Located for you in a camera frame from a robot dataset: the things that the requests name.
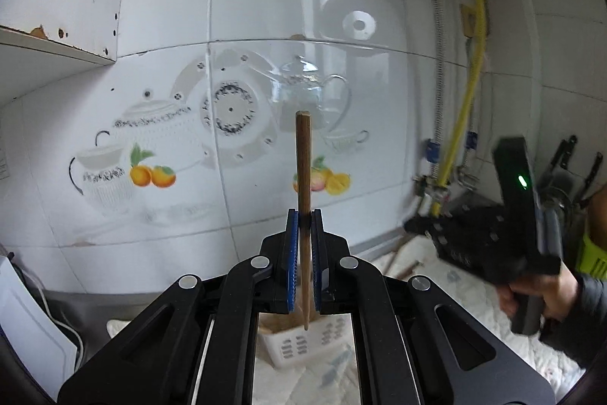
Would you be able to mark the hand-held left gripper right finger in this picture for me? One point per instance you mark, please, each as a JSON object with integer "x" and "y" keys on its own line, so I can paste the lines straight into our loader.
{"x": 317, "y": 262}

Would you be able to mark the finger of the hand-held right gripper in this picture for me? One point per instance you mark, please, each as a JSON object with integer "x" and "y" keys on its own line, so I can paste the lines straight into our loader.
{"x": 419, "y": 227}

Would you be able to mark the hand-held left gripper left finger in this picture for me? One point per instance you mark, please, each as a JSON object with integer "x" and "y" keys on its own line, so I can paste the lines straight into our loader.
{"x": 291, "y": 262}

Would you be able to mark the pile of wooden chopsticks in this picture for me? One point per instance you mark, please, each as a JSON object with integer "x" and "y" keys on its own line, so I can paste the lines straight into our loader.
{"x": 408, "y": 268}

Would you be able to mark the cream plastic chopstick holder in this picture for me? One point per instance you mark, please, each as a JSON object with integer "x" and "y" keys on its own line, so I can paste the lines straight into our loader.
{"x": 289, "y": 348}

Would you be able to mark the brown wooden chopstick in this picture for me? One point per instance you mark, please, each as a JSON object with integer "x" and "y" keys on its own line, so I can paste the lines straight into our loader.
{"x": 303, "y": 158}

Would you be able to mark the person's right forearm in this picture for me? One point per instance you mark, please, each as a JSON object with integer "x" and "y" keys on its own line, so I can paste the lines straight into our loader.
{"x": 588, "y": 319}

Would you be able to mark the person's right hand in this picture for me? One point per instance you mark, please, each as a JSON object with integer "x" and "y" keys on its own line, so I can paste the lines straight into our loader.
{"x": 562, "y": 296}

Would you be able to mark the dark metal pan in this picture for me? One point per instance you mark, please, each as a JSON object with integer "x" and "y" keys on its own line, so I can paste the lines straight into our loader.
{"x": 552, "y": 224}

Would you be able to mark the chrome angle valve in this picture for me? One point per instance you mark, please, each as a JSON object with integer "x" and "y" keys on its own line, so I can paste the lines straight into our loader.
{"x": 429, "y": 191}
{"x": 464, "y": 179}

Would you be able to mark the green plastic rack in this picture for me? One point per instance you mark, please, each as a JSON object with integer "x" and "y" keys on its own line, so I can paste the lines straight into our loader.
{"x": 593, "y": 258}

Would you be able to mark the cream printed quilted mat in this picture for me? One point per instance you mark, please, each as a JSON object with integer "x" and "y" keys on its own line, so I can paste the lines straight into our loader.
{"x": 474, "y": 315}

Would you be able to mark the yellow gas pipe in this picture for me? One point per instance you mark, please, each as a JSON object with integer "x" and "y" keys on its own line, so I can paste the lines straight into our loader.
{"x": 467, "y": 101}

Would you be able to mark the white appliance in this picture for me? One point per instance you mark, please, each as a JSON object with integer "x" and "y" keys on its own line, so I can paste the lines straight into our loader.
{"x": 28, "y": 329}

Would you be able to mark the white wall cabinet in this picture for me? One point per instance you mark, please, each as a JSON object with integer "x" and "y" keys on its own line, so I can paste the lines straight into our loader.
{"x": 47, "y": 49}

